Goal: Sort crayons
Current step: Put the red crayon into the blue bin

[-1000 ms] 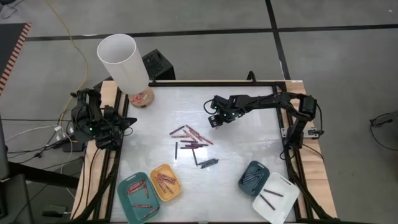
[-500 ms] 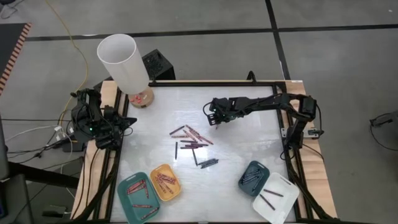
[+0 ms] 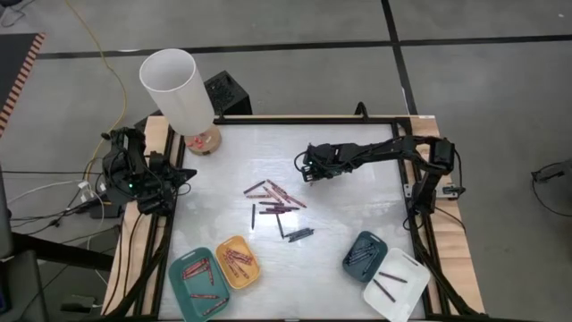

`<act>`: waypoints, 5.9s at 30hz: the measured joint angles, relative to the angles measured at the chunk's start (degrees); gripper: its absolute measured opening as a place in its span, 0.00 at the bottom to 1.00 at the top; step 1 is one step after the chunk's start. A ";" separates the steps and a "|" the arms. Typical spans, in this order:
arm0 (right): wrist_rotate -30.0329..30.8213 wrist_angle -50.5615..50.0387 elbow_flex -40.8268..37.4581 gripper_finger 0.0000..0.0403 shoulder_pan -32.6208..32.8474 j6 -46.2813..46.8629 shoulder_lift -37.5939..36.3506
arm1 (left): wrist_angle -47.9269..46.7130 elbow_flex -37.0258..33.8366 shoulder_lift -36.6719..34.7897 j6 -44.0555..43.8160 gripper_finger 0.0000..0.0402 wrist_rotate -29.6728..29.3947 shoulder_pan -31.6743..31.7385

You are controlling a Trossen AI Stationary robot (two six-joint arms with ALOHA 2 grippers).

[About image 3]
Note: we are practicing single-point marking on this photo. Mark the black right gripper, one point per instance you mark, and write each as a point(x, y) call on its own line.
point(326, 158)

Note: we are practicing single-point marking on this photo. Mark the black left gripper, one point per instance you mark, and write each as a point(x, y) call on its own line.
point(163, 181)

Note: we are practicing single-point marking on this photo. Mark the pile of crayons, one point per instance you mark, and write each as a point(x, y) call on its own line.
point(280, 194)

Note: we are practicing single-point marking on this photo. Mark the red crayon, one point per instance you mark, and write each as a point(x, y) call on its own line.
point(240, 254)
point(275, 187)

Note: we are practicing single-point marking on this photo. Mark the blue crayon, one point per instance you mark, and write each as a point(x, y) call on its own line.
point(253, 217)
point(361, 260)
point(279, 226)
point(360, 255)
point(298, 232)
point(371, 266)
point(361, 249)
point(301, 237)

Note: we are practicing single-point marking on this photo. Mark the pink crayon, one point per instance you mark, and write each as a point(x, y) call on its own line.
point(237, 264)
point(210, 273)
point(229, 266)
point(196, 270)
point(235, 270)
point(205, 296)
point(215, 306)
point(242, 271)
point(241, 258)
point(194, 265)

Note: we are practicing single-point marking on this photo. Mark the teal green plastic tray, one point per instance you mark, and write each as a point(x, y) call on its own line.
point(185, 282)

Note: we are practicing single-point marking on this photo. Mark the yellow plastic tray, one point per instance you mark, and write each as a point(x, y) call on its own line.
point(243, 282)

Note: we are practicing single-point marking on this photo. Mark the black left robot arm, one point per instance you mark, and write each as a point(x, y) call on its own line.
point(118, 181)

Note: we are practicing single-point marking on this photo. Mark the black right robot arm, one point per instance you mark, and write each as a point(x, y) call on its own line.
point(384, 151)

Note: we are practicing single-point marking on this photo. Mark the small red piece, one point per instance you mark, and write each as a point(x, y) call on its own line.
point(199, 141)
point(191, 143)

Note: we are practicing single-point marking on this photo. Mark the white shade table lamp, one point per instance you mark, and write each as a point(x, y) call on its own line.
point(176, 91)

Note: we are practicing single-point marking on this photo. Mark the black power adapter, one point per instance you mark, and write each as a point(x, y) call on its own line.
point(100, 211)

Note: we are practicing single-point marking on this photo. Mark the black perforated box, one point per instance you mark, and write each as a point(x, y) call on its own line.
point(225, 94)

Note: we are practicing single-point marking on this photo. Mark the dark blue plastic tray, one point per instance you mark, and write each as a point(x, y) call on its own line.
point(357, 273)

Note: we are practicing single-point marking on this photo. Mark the black clamp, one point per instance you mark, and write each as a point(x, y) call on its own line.
point(453, 191)

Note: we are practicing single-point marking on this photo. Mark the white plastic tray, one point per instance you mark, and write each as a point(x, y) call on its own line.
point(402, 306)

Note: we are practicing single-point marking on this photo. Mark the black mat striped edge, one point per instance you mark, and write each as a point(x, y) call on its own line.
point(11, 67)

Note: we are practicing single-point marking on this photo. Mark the black camera bracket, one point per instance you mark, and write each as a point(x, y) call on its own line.
point(361, 112)

